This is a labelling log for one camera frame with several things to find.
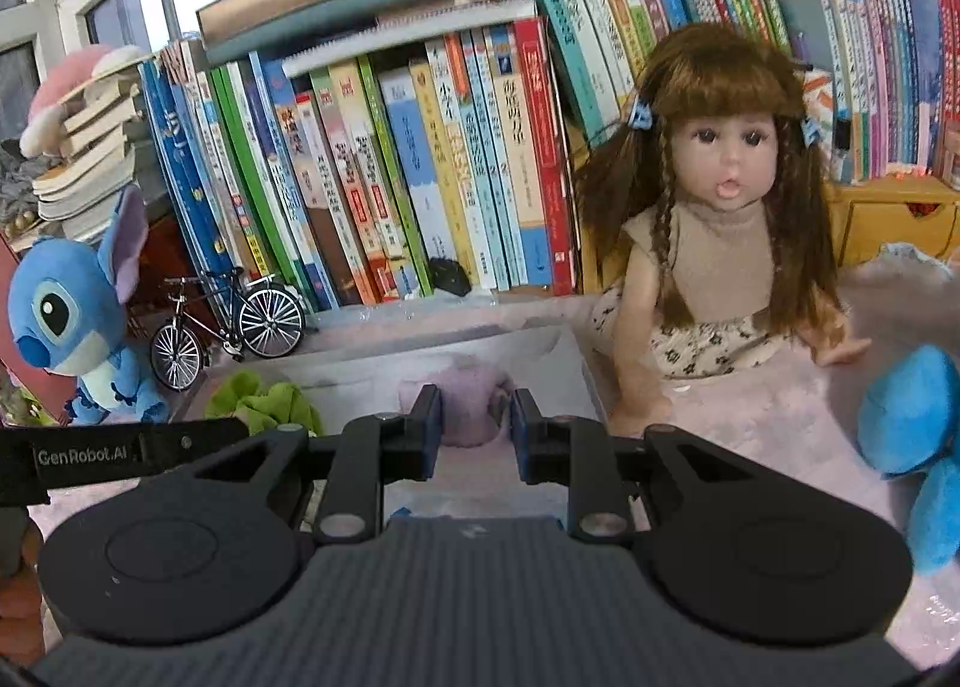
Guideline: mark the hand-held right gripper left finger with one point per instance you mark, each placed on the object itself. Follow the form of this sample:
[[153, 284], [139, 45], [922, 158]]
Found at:
[[430, 432]]

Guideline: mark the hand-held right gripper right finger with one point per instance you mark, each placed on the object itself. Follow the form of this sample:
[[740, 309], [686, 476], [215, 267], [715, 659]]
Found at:
[[520, 439]]

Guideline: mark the purple plush toy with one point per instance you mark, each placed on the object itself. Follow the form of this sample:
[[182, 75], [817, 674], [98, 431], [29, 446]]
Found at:
[[469, 394]]

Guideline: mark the white cardboard box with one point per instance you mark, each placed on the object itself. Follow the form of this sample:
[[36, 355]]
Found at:
[[345, 368]]

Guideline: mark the green plush toy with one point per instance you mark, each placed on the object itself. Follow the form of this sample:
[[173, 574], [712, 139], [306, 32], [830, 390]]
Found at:
[[262, 402]]

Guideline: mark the blue alien plush toy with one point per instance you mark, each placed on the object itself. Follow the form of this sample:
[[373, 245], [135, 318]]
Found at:
[[67, 327]]

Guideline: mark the small black object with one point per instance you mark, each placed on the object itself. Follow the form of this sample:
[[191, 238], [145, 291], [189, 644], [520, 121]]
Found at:
[[452, 278]]

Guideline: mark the miniature metal bicycle model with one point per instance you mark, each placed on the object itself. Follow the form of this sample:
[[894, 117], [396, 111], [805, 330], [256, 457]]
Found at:
[[259, 323]]

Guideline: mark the row of upright colourful books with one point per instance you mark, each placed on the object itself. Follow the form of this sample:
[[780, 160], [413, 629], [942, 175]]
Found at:
[[375, 192]]

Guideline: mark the pink sequined blanket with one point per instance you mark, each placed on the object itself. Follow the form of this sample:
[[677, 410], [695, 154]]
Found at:
[[787, 417]]

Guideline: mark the grey fuzzy toy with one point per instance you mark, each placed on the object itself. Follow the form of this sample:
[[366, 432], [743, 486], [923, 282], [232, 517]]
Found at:
[[22, 188]]

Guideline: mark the long-haired baby doll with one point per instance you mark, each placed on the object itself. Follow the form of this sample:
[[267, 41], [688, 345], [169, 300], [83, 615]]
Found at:
[[720, 244]]

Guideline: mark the stack of worn flat books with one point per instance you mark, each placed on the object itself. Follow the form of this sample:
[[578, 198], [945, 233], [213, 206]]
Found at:
[[90, 162]]

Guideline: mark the pink plush mushroom hat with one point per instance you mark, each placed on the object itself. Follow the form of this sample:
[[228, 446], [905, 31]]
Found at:
[[67, 87]]

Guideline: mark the bright blue plush toy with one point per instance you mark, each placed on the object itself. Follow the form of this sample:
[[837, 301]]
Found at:
[[919, 424]]

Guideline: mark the dark green flat book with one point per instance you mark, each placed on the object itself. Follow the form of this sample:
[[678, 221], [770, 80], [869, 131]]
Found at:
[[337, 19]]

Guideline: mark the yellow wooden drawer box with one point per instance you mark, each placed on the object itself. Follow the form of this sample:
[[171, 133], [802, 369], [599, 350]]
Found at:
[[885, 222]]

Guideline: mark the light blue cloth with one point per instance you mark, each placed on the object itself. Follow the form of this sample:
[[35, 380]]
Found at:
[[915, 258]]

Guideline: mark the row of leaning teal books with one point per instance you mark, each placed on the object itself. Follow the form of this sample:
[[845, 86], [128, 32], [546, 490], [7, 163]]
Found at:
[[622, 4]]

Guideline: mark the row of thin pastel books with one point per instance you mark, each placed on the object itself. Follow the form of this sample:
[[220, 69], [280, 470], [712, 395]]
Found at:
[[885, 72]]

